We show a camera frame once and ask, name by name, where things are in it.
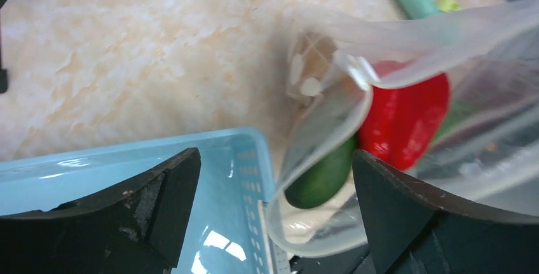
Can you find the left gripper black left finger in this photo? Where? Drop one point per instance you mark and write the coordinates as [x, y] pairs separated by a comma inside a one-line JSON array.
[[135, 226]]

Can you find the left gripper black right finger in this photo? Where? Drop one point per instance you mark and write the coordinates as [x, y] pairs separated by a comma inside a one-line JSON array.
[[415, 227]]

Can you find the blue perforated plastic basket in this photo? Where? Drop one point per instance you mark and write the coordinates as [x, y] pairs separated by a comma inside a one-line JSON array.
[[226, 231]]

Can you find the dark green toy avocado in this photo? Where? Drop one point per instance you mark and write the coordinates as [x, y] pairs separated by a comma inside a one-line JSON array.
[[322, 181]]

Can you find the red toy bell pepper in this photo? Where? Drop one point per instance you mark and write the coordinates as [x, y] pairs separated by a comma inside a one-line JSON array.
[[402, 122]]

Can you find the clear polka dot zip bag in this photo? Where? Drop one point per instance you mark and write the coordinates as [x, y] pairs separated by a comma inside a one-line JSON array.
[[451, 99]]

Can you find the yellow green sticky block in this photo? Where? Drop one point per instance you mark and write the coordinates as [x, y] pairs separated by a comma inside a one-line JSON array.
[[447, 6]]

